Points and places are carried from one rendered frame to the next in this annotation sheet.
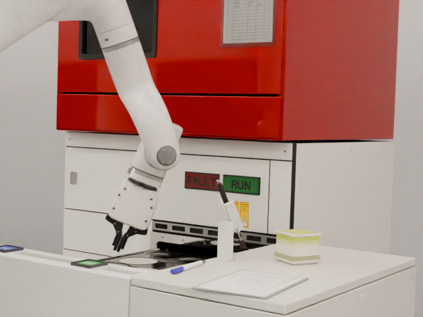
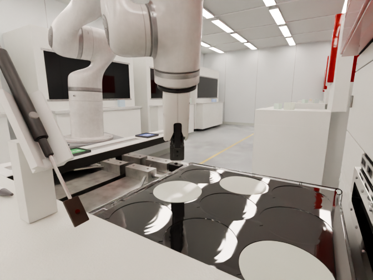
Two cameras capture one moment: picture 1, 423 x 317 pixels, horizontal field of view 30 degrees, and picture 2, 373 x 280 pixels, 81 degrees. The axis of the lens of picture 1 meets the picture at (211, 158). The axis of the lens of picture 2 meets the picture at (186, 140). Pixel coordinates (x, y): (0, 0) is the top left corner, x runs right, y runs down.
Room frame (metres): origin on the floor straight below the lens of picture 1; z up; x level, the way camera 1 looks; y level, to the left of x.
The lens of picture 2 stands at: (1.88, -0.26, 1.09)
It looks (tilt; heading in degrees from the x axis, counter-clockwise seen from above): 11 degrees down; 86
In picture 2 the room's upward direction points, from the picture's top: straight up
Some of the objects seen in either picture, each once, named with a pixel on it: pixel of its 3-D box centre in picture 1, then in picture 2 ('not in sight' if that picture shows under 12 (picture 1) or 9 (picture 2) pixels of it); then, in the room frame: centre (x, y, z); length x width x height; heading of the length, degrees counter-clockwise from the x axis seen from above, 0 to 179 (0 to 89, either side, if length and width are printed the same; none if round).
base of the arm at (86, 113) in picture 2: not in sight; (86, 115); (1.54, 0.62, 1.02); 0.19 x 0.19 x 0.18
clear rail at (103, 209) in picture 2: not in sight; (150, 185); (1.83, 0.20, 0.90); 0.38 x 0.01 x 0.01; 55
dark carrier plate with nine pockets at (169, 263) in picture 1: (171, 266); (227, 206); (1.98, 0.09, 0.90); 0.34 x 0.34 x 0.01; 55
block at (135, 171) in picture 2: not in sight; (140, 171); (1.79, 0.29, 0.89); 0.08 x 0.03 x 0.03; 145
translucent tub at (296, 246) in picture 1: (297, 246); not in sight; (1.73, -0.20, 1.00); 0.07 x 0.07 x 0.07; 29
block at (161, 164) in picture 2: not in sight; (159, 164); (1.84, 0.36, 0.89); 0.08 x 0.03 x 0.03; 145
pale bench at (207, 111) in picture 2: not in sight; (200, 99); (2.85, 7.40, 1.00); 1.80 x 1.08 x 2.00; 55
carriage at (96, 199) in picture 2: not in sight; (118, 193); (1.75, 0.23, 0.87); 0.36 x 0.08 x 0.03; 55
